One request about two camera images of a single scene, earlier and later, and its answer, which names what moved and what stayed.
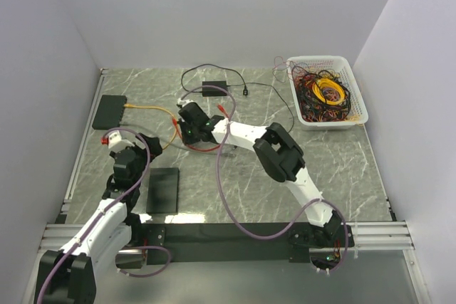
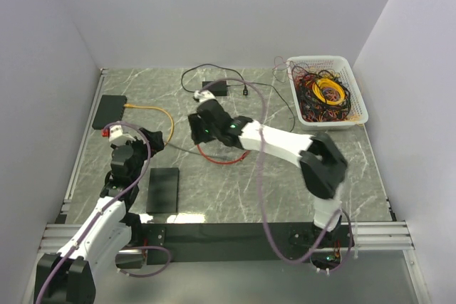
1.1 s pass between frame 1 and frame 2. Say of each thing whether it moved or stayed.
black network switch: stayed
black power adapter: stayed
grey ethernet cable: moved
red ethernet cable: moved
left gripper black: stayed
